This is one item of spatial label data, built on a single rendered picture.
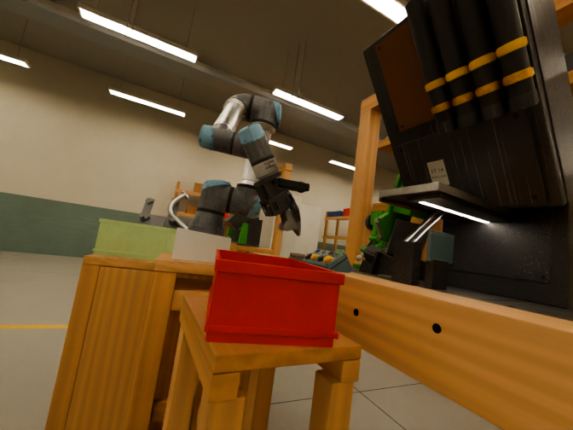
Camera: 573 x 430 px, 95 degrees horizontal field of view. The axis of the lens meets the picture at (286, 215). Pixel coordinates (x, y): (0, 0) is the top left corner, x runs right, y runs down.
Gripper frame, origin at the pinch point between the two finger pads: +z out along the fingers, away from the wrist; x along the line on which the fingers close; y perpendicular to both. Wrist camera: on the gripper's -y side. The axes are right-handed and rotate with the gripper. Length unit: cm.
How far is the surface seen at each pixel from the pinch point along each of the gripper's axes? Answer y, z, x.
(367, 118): -97, -28, -44
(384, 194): -13.5, -4.1, 25.4
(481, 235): -38, 20, 32
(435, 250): -15.1, 12.2, 33.1
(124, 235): 49, -21, -77
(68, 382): 92, 26, -70
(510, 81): -27, -19, 50
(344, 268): -2.6, 13.2, 12.1
